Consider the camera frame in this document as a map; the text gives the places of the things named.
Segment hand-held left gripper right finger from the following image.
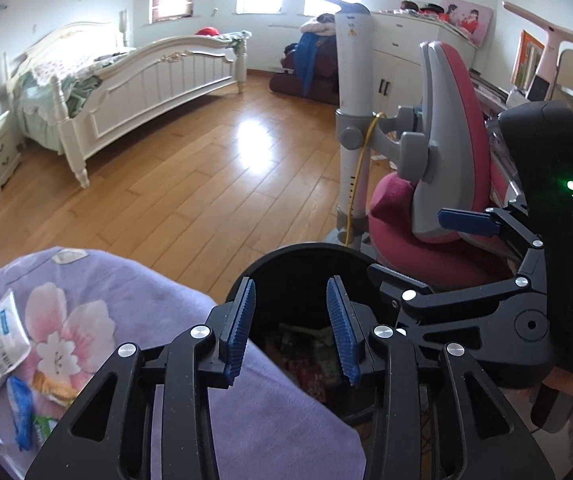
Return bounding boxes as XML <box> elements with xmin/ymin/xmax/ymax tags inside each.
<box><xmin>326</xmin><ymin>276</ymin><xmax>557</xmax><ymax>480</ymax></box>

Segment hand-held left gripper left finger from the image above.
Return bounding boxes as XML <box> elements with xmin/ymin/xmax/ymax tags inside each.
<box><xmin>25</xmin><ymin>277</ymin><xmax>258</xmax><ymax>480</ymax></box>

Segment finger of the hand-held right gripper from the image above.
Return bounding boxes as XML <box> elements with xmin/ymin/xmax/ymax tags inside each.
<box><xmin>367</xmin><ymin>247</ymin><xmax>549</xmax><ymax>346</ymax></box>
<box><xmin>438</xmin><ymin>199</ymin><xmax>547</xmax><ymax>281</ymax></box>

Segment pile of discarded wrappers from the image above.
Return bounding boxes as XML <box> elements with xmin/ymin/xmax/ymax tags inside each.
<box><xmin>261</xmin><ymin>322</ymin><xmax>347</xmax><ymax>406</ymax></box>

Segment black waste bin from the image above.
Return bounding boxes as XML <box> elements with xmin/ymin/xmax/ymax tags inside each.
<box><xmin>230</xmin><ymin>242</ymin><xmax>417</xmax><ymax>426</ymax></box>

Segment yellow orange wrapper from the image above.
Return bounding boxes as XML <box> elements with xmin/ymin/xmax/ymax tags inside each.
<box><xmin>34</xmin><ymin>371</ymin><xmax>77</xmax><ymax>406</ymax></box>

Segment blue wrapper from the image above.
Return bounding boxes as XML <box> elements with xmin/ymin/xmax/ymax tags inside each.
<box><xmin>6</xmin><ymin>375</ymin><xmax>34</xmax><ymax>452</ymax></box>

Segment clear printed plastic pouch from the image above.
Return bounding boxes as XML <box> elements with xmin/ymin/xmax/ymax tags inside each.
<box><xmin>0</xmin><ymin>289</ymin><xmax>32</xmax><ymax>393</ymax></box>

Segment small dark screen device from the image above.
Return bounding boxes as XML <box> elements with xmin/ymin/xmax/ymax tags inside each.
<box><xmin>526</xmin><ymin>76</ymin><xmax>549</xmax><ymax>101</ymax></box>

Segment white study desk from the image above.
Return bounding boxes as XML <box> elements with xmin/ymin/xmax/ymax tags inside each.
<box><xmin>466</xmin><ymin>49</ymin><xmax>573</xmax><ymax>201</ymax></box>

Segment pink grey study chair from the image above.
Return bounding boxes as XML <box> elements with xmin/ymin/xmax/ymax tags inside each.
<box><xmin>335</xmin><ymin>40</ymin><xmax>524</xmax><ymax>293</ymax></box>

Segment upright colourful books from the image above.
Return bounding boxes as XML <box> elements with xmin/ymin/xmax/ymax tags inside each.
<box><xmin>510</xmin><ymin>30</ymin><xmax>547</xmax><ymax>91</ymax></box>

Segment purple floral cloth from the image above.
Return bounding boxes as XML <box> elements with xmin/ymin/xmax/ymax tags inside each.
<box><xmin>0</xmin><ymin>246</ymin><xmax>367</xmax><ymax>480</ymax></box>

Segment pink desk lamp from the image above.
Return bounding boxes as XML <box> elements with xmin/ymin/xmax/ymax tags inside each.
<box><xmin>502</xmin><ymin>0</ymin><xmax>573</xmax><ymax>101</ymax></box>

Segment pink photo print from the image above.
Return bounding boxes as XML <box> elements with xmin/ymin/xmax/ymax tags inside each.
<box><xmin>439</xmin><ymin>0</ymin><xmax>494</xmax><ymax>46</ymax></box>

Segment white low cabinet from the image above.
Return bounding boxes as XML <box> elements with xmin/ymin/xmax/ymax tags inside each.
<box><xmin>370</xmin><ymin>9</ymin><xmax>479</xmax><ymax>111</ymax></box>

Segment dark brown massage chair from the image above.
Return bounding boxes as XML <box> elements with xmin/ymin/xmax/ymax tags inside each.
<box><xmin>270</xmin><ymin>15</ymin><xmax>347</xmax><ymax>106</ymax></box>

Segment blue garment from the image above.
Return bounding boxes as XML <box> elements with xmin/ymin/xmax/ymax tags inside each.
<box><xmin>296</xmin><ymin>32</ymin><xmax>339</xmax><ymax>98</ymax></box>

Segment brown plush bundle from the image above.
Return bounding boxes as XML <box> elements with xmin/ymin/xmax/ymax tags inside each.
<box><xmin>300</xmin><ymin>14</ymin><xmax>339</xmax><ymax>36</ymax></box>

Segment cream wooden bed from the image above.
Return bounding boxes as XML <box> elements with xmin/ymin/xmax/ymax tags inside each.
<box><xmin>5</xmin><ymin>21</ymin><xmax>248</xmax><ymax>188</ymax></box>

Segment green ruffled bedspread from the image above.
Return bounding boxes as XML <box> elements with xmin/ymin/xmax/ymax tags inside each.
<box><xmin>14</xmin><ymin>30</ymin><xmax>252</xmax><ymax>153</ymax></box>

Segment yellow cable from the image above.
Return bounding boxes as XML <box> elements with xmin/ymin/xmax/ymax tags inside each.
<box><xmin>343</xmin><ymin>112</ymin><xmax>382</xmax><ymax>248</ymax></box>

